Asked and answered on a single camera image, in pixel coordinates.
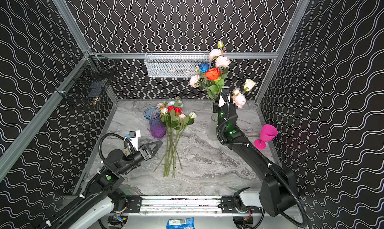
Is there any frosted clear glass vase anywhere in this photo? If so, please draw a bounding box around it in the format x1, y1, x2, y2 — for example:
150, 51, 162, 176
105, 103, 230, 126
208, 113, 218, 141

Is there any purple blue glass vase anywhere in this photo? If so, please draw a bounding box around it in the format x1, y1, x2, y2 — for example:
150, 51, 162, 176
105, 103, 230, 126
144, 106, 166, 139

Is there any cream rose flower stem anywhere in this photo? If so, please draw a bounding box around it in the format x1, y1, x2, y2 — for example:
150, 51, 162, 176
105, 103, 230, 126
241, 79, 256, 94

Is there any red rose stem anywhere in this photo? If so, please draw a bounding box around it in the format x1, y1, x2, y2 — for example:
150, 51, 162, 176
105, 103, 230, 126
205, 67, 226, 99

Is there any pink double flower stem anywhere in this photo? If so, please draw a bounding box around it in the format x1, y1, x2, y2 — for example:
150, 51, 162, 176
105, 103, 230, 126
189, 74, 209, 92

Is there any blue rose flower stem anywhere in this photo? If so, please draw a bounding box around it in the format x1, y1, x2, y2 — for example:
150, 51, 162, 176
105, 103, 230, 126
196, 63, 210, 79

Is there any pink peony flower stem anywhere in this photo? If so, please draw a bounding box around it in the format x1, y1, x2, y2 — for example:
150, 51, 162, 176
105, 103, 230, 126
209, 40, 231, 74

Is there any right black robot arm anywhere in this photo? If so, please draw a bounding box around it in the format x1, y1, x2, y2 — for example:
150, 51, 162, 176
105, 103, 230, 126
216, 92, 308, 228

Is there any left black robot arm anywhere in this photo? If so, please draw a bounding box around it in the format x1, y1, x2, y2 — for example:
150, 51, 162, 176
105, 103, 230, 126
32, 133, 163, 229

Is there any red roses bunch stem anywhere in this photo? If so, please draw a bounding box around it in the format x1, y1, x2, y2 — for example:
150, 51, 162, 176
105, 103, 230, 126
157, 97, 197, 178

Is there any magenta plastic goblet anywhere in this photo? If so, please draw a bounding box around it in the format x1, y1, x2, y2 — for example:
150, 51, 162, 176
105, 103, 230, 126
254, 124, 278, 150

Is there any blue snack packet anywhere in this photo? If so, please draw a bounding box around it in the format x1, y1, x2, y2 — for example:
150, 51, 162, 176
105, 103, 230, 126
167, 218, 195, 229

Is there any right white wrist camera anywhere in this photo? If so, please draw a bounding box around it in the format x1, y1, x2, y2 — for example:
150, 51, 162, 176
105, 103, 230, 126
218, 93, 230, 107

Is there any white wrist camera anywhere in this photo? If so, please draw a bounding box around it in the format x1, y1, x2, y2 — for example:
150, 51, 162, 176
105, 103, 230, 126
218, 93, 230, 107
124, 130, 141, 156

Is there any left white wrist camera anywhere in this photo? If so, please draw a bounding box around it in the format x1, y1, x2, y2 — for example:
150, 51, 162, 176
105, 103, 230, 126
124, 130, 141, 156

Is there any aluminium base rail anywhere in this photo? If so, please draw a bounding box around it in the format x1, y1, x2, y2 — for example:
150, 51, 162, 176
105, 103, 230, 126
64, 195, 304, 215

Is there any white wire mesh basket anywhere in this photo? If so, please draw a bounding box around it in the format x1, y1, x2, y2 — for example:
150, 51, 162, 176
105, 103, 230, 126
145, 51, 209, 78

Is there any black wire basket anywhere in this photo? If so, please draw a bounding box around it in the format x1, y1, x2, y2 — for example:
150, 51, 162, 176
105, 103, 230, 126
61, 55, 117, 111

